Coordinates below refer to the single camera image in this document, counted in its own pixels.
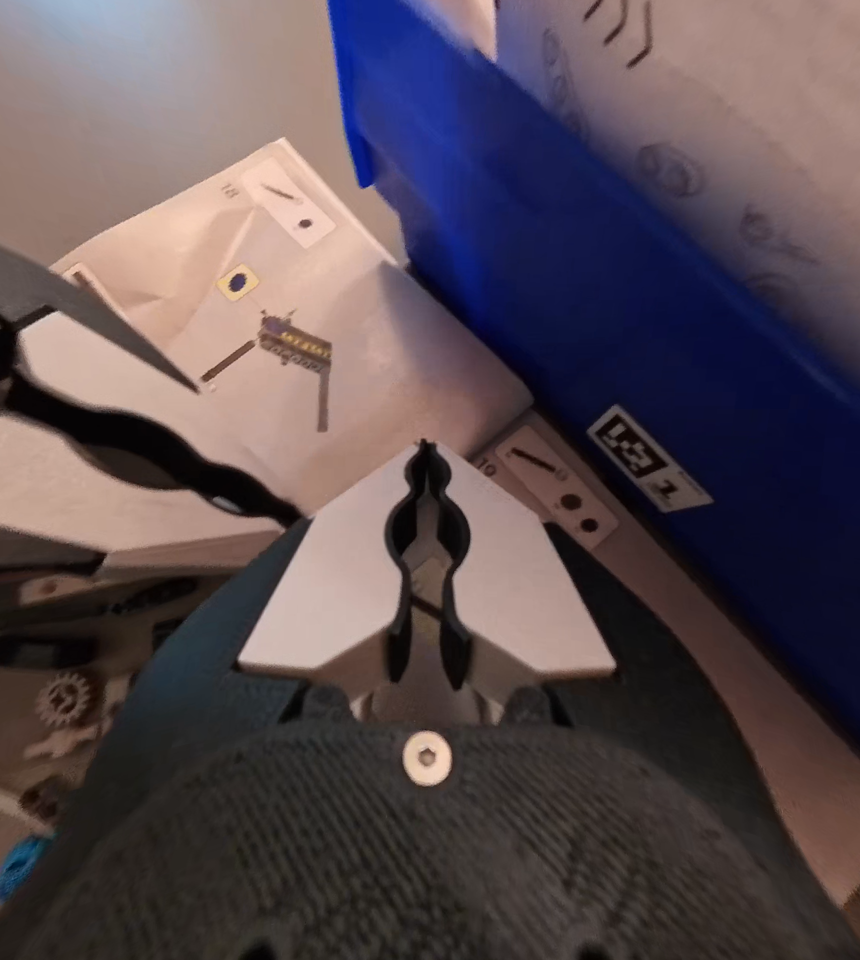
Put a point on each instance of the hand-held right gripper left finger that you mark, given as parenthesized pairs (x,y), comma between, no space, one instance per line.
(317,600)

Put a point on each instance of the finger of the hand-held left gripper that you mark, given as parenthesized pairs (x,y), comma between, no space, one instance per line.
(17,285)
(137,450)

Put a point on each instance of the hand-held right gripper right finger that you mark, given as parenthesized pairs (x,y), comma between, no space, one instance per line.
(527,600)

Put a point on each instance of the black lego beam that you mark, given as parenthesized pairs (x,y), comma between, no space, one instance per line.
(32,651)

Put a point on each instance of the lego instruction booklet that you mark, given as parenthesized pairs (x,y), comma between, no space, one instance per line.
(250,247)

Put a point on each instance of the grey lego gear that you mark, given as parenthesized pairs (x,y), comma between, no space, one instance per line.
(66,697)

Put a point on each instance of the white lego connector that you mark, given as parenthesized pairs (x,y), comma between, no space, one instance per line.
(62,742)

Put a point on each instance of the blue lego gear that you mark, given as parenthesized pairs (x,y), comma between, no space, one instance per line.
(21,866)

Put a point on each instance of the blue plastic bin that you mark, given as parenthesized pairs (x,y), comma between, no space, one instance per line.
(625,300)

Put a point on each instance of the white printed paper bag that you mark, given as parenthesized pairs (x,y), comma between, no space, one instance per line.
(775,150)

